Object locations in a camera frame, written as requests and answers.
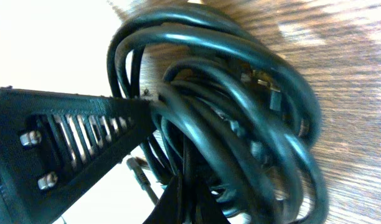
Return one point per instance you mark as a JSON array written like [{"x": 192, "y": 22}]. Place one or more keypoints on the black USB cable blue plug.
[{"x": 233, "y": 114}]

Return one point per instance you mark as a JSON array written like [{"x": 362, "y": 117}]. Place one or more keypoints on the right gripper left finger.
[{"x": 170, "y": 207}]

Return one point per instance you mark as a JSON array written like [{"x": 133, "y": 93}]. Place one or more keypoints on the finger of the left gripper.
[{"x": 55, "y": 146}]

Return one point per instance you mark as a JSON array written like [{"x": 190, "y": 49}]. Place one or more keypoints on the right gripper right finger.
[{"x": 207, "y": 210}]

